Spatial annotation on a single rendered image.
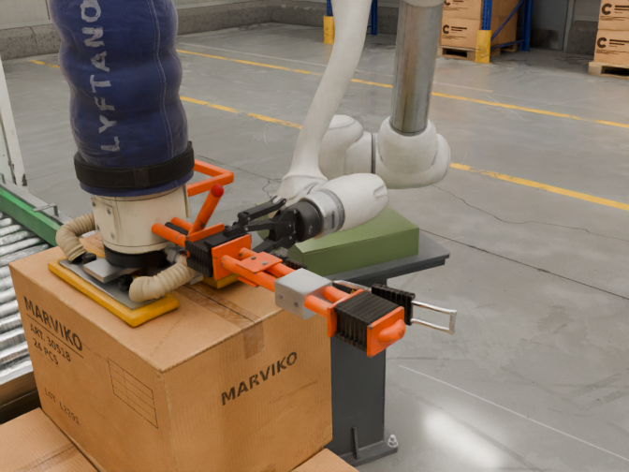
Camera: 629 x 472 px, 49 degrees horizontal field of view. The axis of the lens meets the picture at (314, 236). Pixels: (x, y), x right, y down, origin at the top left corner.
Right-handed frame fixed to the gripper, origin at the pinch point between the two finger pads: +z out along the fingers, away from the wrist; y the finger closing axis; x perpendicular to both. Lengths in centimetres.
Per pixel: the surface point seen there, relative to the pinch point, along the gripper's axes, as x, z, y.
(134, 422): 8.1, 18.2, 31.3
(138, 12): 16.2, 1.5, -39.7
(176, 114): 17.2, -4.2, -21.1
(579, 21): 334, -839, 69
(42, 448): 42, 25, 54
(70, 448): 37, 21, 54
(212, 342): -4.0, 7.1, 13.5
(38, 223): 152, -26, 46
